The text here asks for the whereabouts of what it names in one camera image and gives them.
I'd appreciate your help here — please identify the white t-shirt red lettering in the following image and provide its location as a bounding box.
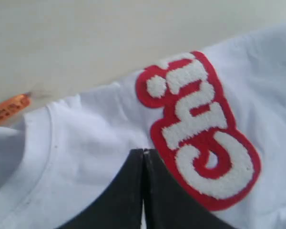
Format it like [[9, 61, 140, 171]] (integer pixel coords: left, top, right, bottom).
[[0, 24, 286, 229]]

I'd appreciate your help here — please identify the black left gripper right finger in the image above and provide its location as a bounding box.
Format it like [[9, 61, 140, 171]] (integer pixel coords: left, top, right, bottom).
[[143, 149, 233, 229]]

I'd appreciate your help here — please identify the orange neck label tag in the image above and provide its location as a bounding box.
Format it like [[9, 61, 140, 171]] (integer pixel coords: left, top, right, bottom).
[[0, 92, 31, 125]]

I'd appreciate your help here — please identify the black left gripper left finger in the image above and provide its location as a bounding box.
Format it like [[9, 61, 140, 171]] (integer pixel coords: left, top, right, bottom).
[[60, 149, 143, 229]]

